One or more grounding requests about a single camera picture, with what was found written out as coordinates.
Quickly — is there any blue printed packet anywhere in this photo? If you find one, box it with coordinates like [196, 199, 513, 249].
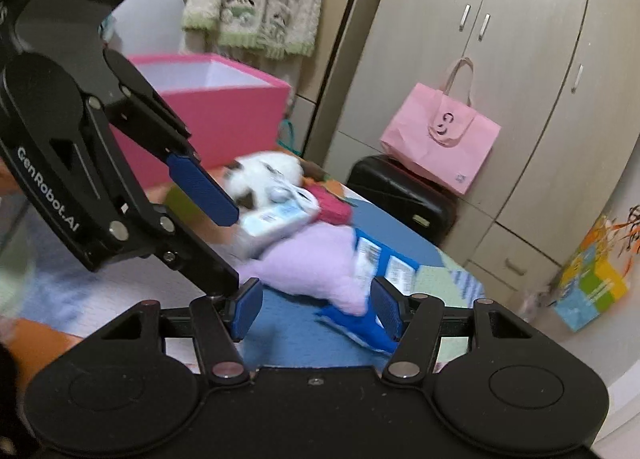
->
[314, 228, 422, 356]

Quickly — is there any pink paper shopping bag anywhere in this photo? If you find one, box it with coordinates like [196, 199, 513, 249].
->
[379, 57, 503, 196]

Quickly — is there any pink storage box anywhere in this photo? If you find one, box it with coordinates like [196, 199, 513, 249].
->
[126, 52, 294, 188]

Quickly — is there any light blue hanger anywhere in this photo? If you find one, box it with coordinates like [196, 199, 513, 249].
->
[99, 14, 122, 48]

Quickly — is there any purple plush toy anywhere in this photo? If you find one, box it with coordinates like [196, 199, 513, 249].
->
[240, 226, 382, 318]

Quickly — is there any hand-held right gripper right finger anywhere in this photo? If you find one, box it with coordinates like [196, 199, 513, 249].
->
[371, 276, 546, 385]

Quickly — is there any black vertical pole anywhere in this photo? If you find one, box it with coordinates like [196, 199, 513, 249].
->
[299, 0, 377, 160]

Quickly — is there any white blue tissue pack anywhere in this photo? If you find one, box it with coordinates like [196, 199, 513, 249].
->
[239, 203, 322, 257]

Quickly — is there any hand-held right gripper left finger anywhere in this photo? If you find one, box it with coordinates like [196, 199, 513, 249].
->
[89, 278, 264, 387]

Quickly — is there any colourful printed gift bag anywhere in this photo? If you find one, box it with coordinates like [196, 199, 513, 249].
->
[552, 206, 640, 333]

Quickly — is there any patterned bed blanket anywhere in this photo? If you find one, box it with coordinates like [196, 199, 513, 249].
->
[0, 166, 489, 375]

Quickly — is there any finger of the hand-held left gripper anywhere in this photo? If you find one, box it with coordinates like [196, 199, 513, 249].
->
[107, 204, 241, 298]
[102, 50, 240, 228]

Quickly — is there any teal cord loop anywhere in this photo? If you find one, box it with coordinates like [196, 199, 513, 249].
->
[277, 118, 302, 156]

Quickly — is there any beige wardrobe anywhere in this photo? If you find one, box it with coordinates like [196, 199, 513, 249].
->
[287, 0, 640, 290]

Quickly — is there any white brown-spotted plush toy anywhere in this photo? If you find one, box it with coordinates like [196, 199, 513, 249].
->
[224, 151, 321, 220]

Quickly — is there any black suitcase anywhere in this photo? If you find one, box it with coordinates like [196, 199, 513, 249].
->
[346, 154, 457, 247]

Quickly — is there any red strawberry plush toy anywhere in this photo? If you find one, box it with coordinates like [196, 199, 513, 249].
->
[300, 178, 357, 228]

